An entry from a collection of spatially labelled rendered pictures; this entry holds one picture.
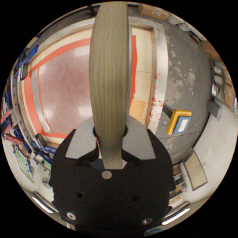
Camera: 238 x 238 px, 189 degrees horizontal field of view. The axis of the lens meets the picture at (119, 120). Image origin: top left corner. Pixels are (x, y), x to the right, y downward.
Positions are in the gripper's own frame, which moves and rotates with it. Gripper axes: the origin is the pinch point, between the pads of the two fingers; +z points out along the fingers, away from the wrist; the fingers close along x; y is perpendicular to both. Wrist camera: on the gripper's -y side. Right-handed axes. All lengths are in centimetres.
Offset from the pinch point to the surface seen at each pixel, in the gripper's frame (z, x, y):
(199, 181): -68, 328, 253
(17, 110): 8, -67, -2
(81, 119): 13.9, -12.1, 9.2
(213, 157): -22, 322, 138
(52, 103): 13.9, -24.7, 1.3
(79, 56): 13.8, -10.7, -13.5
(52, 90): 13.8, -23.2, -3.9
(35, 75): 13.1, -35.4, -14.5
